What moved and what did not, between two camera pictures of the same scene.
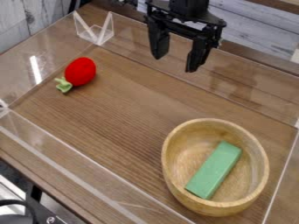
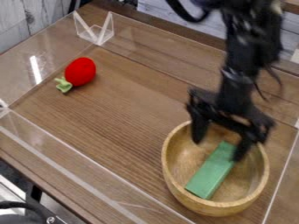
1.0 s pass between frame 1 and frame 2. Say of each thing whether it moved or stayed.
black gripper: moved
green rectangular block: stayed
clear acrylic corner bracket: stayed
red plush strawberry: stayed
